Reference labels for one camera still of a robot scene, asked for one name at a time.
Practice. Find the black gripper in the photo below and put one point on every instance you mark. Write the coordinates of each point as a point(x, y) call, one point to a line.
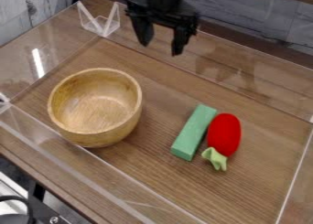
point(170, 13)

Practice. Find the red plush fruit green leaf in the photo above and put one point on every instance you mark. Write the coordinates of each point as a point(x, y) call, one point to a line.
point(222, 140)

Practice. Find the wooden bowl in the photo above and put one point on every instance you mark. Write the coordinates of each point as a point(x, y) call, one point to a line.
point(95, 106)

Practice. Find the green rectangular block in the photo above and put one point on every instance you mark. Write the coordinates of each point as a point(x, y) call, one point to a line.
point(192, 134)

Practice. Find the black metal table leg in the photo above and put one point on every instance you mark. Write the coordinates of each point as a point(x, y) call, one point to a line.
point(36, 191)

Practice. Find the clear acrylic corner bracket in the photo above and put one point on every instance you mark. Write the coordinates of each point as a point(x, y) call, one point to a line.
point(101, 25)

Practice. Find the clear acrylic tray wall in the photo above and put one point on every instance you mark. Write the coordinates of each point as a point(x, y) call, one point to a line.
point(135, 184)

